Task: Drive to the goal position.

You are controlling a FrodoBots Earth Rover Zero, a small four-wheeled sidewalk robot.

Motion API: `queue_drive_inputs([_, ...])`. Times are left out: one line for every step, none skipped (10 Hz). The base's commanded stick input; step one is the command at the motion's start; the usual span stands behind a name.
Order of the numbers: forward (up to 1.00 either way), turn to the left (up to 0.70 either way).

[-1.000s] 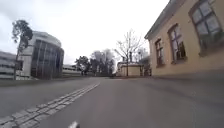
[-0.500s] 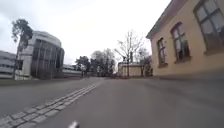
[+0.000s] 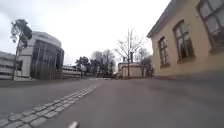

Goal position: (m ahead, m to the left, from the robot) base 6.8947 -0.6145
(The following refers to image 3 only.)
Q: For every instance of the grey asphalt road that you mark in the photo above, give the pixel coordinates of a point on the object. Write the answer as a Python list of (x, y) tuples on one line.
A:
[(133, 103)]

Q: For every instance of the small yellow building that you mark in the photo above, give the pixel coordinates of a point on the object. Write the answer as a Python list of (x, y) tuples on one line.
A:
[(133, 70)]

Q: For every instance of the bare tree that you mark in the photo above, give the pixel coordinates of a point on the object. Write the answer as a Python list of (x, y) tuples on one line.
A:
[(129, 50)]

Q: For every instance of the low white building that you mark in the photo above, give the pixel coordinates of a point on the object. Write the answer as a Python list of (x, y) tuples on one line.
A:
[(6, 65)]

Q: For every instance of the robot's own part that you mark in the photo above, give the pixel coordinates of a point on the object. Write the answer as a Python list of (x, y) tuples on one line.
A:
[(73, 125)]

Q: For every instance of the group of dark trees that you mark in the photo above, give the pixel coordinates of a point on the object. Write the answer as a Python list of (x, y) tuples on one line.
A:
[(96, 63)]

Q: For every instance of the cobblestone strip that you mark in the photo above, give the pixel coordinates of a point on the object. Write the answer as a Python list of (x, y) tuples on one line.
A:
[(50, 110)]

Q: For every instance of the tall pine tree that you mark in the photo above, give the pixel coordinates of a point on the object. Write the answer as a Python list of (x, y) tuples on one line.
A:
[(19, 36)]

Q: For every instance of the yellow building with windows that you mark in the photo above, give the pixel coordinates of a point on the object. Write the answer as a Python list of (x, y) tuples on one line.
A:
[(190, 40)]

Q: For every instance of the round glass office building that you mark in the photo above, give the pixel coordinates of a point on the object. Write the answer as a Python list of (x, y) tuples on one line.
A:
[(41, 56)]

